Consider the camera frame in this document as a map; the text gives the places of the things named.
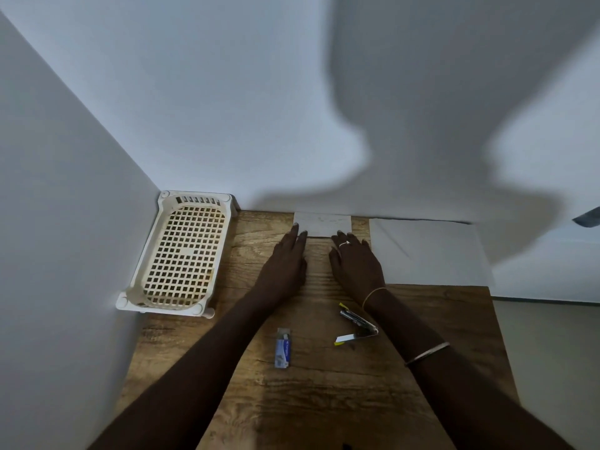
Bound large white paper sheet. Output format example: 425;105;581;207
369;217;496;286

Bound person's left forearm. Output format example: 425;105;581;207
86;287;291;450

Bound thin gold wrist bracelet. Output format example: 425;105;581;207
361;287;389;311

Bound white and yellow stapler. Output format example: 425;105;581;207
334;302;379;347

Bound cream plastic lattice basket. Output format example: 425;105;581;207
116;190;240;319

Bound person's right forearm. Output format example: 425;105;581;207
364;289;575;450

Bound blue staples box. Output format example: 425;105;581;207
274;327;292;369

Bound small white papers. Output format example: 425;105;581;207
293;211;353;238

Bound crumpled silver object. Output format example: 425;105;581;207
571;209;600;229

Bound person's left hand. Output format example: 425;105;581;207
255;222;309;301

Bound person's right hand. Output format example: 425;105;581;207
327;231;388;308

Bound silver bangle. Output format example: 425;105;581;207
404;341;451;368

